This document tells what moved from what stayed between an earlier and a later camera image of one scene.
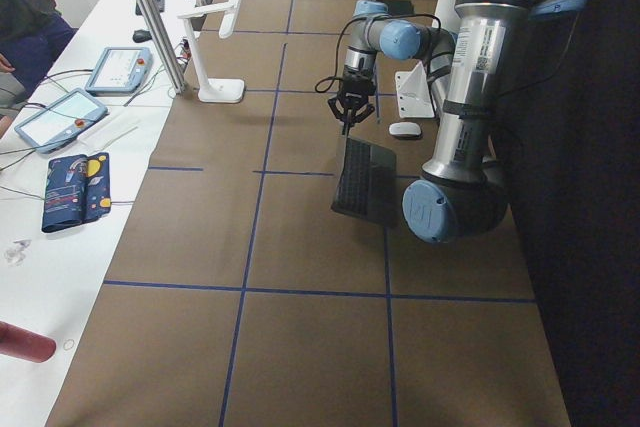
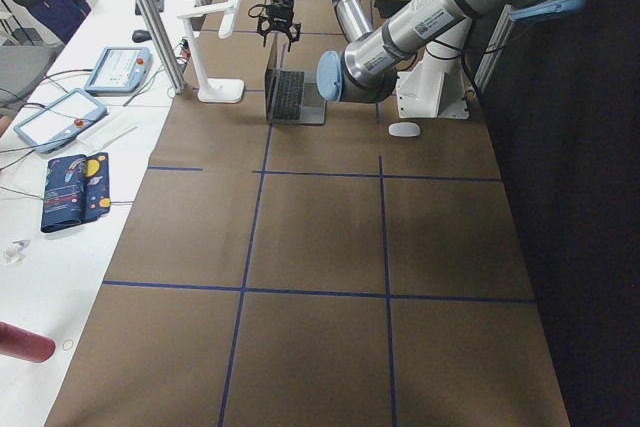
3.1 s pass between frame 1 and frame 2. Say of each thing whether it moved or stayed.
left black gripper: moved
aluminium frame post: stayed
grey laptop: moved
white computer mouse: stayed
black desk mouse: stayed
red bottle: stayed
